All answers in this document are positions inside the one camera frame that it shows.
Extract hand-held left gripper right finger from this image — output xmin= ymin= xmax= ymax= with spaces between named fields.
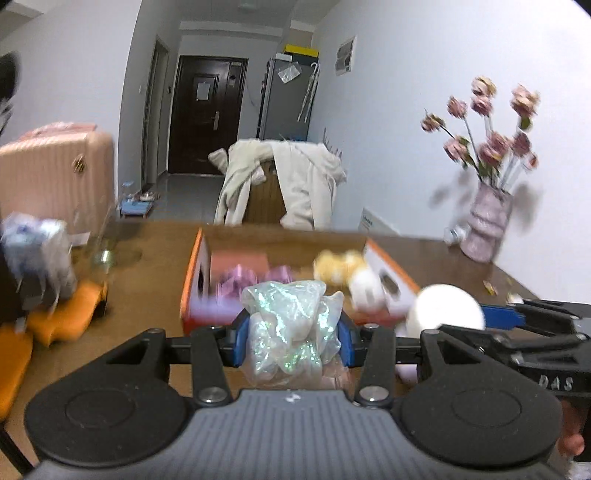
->
xmin=337 ymin=314 xmax=489 ymax=409

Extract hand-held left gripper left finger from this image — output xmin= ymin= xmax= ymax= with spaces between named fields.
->
xmin=104 ymin=308 xmax=254 ymax=408

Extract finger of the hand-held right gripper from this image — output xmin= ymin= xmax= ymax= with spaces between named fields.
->
xmin=480 ymin=299 xmax=591 ymax=334
xmin=438 ymin=324 xmax=580 ymax=366

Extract iridescent plastic bag ball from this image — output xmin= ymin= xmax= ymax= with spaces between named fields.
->
xmin=241 ymin=279 xmax=345 ymax=389

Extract white round sponge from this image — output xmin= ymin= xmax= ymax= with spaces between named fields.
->
xmin=406 ymin=283 xmax=486 ymax=343

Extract purple plush toy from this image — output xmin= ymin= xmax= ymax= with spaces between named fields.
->
xmin=216 ymin=264 xmax=260 ymax=302

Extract orange cardboard box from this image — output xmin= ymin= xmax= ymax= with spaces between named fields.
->
xmin=180 ymin=227 xmax=422 ymax=337

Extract yellow plush toy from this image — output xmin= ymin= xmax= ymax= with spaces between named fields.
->
xmin=314 ymin=249 xmax=389 ymax=315

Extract person's right hand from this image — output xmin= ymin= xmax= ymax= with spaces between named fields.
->
xmin=556 ymin=399 xmax=591 ymax=463

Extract pink textured vase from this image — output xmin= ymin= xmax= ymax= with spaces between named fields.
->
xmin=460 ymin=185 xmax=515 ymax=264

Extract white carton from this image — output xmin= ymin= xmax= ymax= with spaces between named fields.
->
xmin=359 ymin=209 xmax=400 ymax=235

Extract wooden chair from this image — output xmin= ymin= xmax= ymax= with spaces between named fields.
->
xmin=243 ymin=166 xmax=288 ymax=226

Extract round glass coaster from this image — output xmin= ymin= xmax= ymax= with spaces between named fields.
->
xmin=95 ymin=247 xmax=142 ymax=269

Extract beige coat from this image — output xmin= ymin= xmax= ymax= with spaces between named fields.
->
xmin=208 ymin=138 xmax=347 ymax=230

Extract dried pink roses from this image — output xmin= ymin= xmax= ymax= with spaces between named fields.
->
xmin=420 ymin=76 xmax=541 ymax=190

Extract blue pet bowl stand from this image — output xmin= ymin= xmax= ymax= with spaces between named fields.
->
xmin=119 ymin=191 xmax=160 ymax=218

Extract clear glass cup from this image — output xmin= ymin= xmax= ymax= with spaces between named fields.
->
xmin=76 ymin=203 xmax=116 ymax=264

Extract dark entrance door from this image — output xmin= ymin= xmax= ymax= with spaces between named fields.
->
xmin=167 ymin=55 xmax=249 ymax=176

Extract blue and white plastic pack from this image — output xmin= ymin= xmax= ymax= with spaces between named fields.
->
xmin=0 ymin=213 xmax=79 ymax=319

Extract grey refrigerator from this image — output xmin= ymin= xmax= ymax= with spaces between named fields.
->
xmin=256 ymin=58 xmax=320 ymax=142

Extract side room door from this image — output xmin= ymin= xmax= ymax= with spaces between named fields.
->
xmin=141 ymin=39 xmax=170 ymax=186

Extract black paper bag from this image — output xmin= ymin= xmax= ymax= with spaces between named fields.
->
xmin=0 ymin=240 xmax=27 ymax=326

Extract white umbrella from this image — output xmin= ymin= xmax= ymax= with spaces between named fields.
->
xmin=296 ymin=64 xmax=321 ymax=123

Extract pink suitcase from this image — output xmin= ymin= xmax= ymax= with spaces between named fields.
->
xmin=0 ymin=122 xmax=116 ymax=232

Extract clear plastic pouch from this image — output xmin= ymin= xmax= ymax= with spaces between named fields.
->
xmin=277 ymin=62 xmax=304 ymax=84

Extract yellow and black box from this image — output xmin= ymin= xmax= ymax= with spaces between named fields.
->
xmin=283 ymin=44 xmax=321 ymax=61

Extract black cloth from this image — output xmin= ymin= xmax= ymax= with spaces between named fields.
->
xmin=0 ymin=52 xmax=23 ymax=100

